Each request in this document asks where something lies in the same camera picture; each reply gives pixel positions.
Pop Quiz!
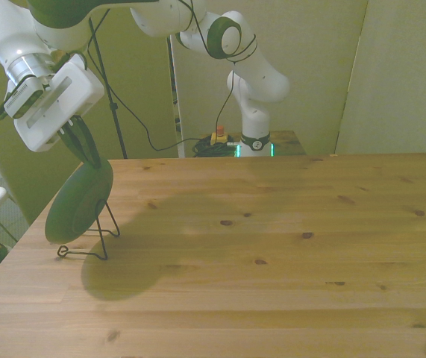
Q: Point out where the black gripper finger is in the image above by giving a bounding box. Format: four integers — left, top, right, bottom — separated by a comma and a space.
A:
60, 128, 87, 162
71, 116, 102, 168

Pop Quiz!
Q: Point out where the dark green round plate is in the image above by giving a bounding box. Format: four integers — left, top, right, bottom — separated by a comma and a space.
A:
44, 157, 115, 245

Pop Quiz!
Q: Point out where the black cable from tripod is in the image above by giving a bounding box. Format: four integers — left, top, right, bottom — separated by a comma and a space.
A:
85, 7, 214, 152

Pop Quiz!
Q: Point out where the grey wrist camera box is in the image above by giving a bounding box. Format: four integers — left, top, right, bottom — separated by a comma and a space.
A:
0, 75, 54, 121

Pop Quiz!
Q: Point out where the coiled black cable bundle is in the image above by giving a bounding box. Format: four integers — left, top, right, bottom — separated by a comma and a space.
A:
191, 135, 242, 158

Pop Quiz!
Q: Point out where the beige partition panel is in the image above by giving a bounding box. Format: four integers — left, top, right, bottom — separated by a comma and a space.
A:
0, 0, 179, 225
166, 0, 369, 158

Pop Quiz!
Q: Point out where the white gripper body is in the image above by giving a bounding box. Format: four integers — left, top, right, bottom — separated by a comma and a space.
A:
13, 53, 106, 154

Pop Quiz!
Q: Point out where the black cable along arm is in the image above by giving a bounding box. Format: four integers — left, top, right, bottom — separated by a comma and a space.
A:
181, 0, 259, 137

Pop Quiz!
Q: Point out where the black wire plate stand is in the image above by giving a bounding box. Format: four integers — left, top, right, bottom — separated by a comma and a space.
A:
56, 198, 122, 262

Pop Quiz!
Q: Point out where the yellow emergency stop box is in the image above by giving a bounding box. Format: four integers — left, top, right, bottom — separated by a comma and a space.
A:
210, 125, 229, 147

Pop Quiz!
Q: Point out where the black tripod pole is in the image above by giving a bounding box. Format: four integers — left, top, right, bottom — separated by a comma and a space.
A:
87, 16, 129, 160

